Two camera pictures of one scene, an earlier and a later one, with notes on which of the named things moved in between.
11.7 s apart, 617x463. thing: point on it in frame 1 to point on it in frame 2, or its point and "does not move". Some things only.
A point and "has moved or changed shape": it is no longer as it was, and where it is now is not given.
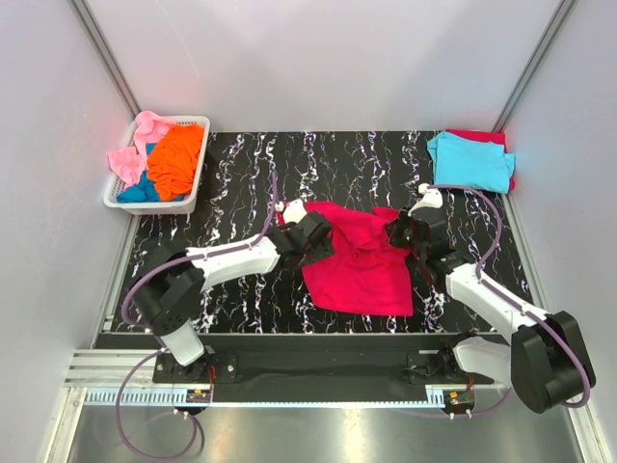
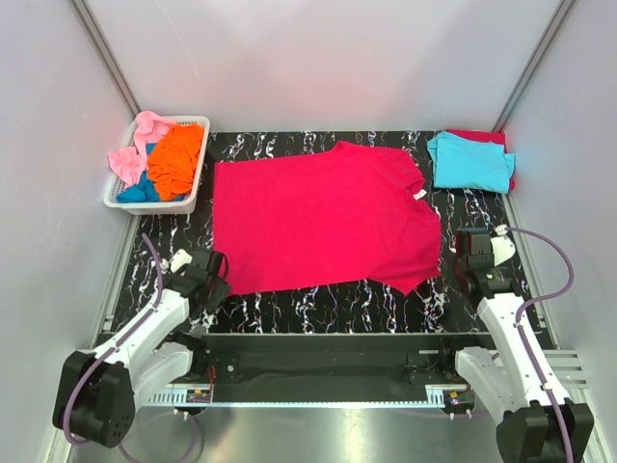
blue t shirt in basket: [147, 191] does not move
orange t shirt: [173, 161] does not move
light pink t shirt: [128, 163] does not move
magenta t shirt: [369, 271] has moved or changed shape
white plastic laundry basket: [161, 207] does not move
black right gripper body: [417, 251] to [459, 264]
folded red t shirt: [484, 136] does not move
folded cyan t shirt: [464, 161] does not move
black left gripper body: [311, 251] to [219, 290]
